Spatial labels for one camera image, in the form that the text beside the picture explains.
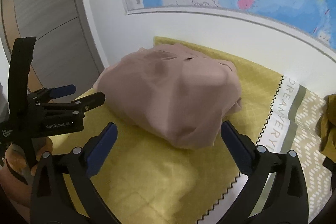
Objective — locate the yellow patterned bed blanket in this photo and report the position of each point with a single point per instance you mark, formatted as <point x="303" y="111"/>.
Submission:
<point x="146" y="180"/>

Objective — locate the pink jacket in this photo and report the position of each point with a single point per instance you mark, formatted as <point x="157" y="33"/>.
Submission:
<point x="174" y="92"/>

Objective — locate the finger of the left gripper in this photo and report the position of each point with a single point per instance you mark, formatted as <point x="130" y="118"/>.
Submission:
<point x="62" y="91"/>

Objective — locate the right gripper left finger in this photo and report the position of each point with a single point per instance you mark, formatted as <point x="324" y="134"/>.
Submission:
<point x="50" y="199"/>

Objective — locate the grey wooden door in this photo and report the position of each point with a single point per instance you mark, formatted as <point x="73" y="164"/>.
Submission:
<point x="65" y="52"/>

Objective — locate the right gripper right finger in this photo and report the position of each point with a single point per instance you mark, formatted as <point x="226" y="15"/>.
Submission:
<point x="287" y="199"/>

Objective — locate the person's left hand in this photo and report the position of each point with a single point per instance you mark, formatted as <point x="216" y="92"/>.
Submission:
<point x="16" y="158"/>

